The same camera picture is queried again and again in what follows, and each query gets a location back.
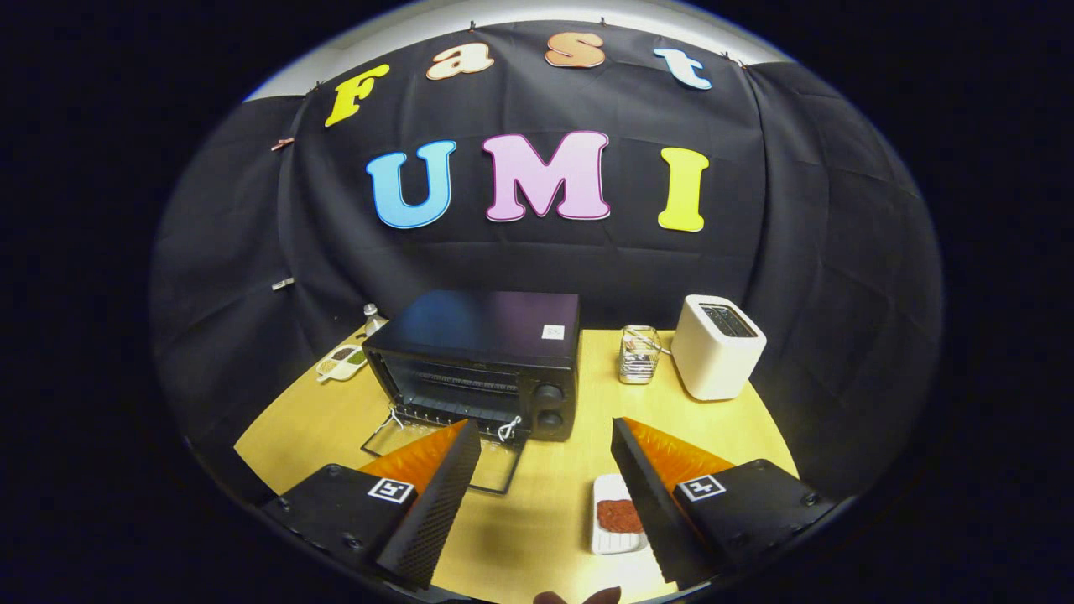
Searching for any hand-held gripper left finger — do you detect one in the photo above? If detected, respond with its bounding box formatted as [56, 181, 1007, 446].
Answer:
[262, 419, 483, 591]

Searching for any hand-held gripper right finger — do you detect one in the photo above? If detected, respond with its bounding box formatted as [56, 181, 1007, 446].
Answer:
[610, 417, 838, 591]

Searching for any red dried meat slice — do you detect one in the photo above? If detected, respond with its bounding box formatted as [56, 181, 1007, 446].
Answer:
[596, 498, 645, 535]

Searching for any black toaster oven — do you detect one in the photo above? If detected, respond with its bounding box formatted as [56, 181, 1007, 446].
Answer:
[359, 290, 581, 496]

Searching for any white pop-up toaster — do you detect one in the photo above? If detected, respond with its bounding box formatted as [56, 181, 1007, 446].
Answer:
[670, 294, 768, 402]

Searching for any white rectangular plate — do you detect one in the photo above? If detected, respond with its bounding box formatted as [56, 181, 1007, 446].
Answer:
[591, 474, 649, 556]

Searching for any white divided spice tray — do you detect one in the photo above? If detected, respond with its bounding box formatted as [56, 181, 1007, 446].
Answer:
[316, 344, 370, 383]

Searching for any black backdrop cloth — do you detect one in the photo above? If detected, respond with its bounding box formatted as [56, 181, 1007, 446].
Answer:
[151, 21, 945, 504]

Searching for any wire rack holder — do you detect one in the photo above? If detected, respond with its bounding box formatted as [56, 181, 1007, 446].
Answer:
[618, 325, 672, 385]

